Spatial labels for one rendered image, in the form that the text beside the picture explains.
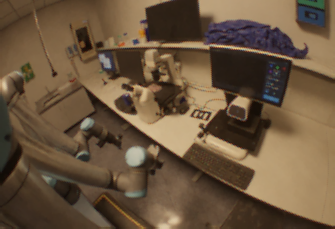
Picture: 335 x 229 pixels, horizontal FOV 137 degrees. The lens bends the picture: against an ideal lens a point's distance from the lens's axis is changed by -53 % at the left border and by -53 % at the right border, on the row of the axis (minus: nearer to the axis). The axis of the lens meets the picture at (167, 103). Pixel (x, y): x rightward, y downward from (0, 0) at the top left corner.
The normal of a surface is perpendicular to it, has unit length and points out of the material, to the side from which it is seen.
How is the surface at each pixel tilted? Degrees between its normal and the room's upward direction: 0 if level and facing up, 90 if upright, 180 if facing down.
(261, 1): 90
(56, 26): 90
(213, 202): 0
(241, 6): 90
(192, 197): 0
